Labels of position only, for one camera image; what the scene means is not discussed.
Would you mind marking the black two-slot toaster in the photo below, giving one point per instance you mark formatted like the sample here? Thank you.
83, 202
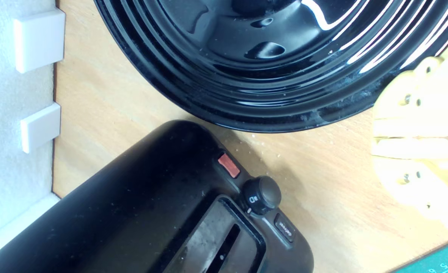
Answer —
132, 208

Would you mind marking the green cutting mat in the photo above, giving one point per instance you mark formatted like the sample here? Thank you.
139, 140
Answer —
445, 263

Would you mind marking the black ribbed plate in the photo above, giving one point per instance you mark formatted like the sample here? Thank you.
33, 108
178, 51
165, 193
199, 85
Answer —
246, 57

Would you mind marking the white wall clip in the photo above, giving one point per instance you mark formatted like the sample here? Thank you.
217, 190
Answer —
38, 40
40, 129

